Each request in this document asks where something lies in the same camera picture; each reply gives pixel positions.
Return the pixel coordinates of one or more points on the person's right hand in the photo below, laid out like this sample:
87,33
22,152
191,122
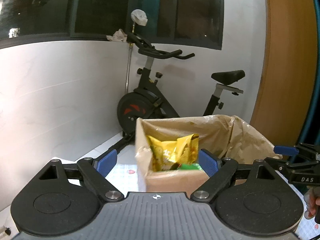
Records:
311,200

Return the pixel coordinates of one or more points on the green snack packet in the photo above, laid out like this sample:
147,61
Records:
190,166

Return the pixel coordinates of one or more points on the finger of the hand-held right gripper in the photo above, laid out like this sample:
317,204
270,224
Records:
277,163
286,150

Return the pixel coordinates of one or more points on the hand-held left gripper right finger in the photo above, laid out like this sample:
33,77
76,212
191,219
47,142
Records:
208,163

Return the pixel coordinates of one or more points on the white cloth on pole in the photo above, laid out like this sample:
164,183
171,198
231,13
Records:
139,17

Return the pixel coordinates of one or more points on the metal pole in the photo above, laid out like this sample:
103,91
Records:
128,67

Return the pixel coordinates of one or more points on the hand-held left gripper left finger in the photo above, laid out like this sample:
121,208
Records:
107,163

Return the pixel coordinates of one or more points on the wooden door panel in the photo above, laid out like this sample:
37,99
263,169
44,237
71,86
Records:
287,67

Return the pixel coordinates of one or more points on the checkered tablecloth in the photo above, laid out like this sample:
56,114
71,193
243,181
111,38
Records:
125,177

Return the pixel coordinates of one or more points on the crumpled white cloth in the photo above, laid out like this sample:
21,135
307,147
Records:
117,36

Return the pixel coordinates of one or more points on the cardboard box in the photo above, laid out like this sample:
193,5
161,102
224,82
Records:
175,182

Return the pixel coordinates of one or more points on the black exercise bike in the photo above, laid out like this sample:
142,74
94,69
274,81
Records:
135,107

